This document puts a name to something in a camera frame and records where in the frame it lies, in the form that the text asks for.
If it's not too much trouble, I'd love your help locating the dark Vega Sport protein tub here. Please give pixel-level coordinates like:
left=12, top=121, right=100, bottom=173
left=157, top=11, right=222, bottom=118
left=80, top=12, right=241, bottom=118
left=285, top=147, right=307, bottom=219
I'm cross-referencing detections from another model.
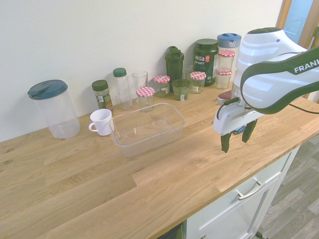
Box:
left=193, top=38, right=219, bottom=87

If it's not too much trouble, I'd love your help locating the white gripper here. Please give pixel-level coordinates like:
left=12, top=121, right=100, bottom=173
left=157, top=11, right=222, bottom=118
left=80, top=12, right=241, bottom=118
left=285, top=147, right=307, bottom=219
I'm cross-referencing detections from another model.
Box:
left=212, top=103, right=260, bottom=153

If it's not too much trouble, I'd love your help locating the glass jar red checkered lid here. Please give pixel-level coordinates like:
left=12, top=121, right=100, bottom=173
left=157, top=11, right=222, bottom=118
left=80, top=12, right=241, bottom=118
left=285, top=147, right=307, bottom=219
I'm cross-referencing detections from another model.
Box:
left=189, top=71, right=207, bottom=94
left=217, top=49, right=236, bottom=70
left=136, top=87, right=156, bottom=113
left=215, top=68, right=233, bottom=90
left=153, top=75, right=171, bottom=98

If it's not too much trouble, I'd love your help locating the tall clear drinking glass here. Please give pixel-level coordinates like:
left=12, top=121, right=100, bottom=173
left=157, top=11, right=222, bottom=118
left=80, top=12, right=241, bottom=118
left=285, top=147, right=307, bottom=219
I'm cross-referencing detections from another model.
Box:
left=132, top=71, right=149, bottom=94

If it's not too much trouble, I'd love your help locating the silver drawer handle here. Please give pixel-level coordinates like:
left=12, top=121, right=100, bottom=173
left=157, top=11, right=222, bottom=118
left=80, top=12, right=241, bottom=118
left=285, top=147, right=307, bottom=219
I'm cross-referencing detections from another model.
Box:
left=235, top=180, right=266, bottom=201

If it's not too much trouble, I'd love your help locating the red grey wrist camera mount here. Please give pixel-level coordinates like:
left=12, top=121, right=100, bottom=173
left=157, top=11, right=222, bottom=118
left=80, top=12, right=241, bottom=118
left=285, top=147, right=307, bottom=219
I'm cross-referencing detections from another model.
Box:
left=216, top=90, right=237, bottom=107

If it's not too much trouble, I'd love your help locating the white mug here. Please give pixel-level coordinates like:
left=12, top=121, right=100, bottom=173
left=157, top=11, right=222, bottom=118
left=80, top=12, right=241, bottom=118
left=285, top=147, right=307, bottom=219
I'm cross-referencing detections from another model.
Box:
left=88, top=109, right=113, bottom=136

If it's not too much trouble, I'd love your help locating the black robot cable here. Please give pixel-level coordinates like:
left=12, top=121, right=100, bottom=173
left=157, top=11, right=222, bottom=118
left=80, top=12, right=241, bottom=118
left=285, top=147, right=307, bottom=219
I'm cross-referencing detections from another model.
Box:
left=289, top=103, right=319, bottom=115

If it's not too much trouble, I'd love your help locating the clear rectangular plastic container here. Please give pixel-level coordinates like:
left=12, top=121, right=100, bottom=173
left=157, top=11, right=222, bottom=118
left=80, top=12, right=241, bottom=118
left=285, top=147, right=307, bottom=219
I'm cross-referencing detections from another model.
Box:
left=109, top=102, right=187, bottom=158

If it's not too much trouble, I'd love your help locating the spice jar green lid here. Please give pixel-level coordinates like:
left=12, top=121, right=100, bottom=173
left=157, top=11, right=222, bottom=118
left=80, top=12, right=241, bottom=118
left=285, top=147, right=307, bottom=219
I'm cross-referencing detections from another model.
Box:
left=91, top=79, right=115, bottom=113

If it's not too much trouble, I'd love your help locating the small clear glass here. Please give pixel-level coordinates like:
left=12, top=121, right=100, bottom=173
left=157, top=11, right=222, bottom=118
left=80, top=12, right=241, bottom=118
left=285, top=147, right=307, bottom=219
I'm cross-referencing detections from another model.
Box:
left=182, top=65, right=194, bottom=81

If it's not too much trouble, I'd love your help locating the wooden door frame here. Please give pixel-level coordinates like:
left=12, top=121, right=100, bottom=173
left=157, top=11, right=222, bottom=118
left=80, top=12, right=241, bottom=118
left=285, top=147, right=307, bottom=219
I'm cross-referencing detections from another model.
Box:
left=276, top=0, right=319, bottom=50

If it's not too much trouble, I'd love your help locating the clear pitcher teal lid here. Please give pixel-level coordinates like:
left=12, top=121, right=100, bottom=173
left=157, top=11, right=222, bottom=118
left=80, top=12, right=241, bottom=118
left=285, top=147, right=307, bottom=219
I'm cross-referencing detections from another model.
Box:
left=27, top=79, right=81, bottom=139

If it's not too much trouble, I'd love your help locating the white kitchen cabinet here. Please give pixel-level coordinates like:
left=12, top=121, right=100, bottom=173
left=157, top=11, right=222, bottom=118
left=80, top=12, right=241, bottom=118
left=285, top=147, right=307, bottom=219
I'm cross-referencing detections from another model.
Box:
left=186, top=144, right=302, bottom=239

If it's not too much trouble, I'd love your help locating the clear bottle green cap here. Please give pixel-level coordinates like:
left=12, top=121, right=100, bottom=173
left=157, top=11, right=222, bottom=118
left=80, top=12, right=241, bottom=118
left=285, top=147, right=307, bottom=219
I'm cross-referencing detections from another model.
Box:
left=112, top=67, right=133, bottom=111

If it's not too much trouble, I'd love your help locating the clear pitcher blue lid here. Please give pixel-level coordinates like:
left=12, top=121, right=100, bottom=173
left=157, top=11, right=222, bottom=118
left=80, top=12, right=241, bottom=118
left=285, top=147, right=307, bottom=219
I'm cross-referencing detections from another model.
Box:
left=216, top=33, right=242, bottom=75

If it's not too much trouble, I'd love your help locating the small green glass jar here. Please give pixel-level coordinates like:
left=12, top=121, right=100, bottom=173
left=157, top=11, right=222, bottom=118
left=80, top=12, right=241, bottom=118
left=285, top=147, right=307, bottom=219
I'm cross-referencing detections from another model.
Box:
left=171, top=79, right=190, bottom=101

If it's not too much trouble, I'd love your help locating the dark green shaker bottle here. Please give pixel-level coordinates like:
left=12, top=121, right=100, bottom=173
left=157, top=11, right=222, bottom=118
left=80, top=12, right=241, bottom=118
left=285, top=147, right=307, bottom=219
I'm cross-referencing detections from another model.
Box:
left=164, top=45, right=185, bottom=93

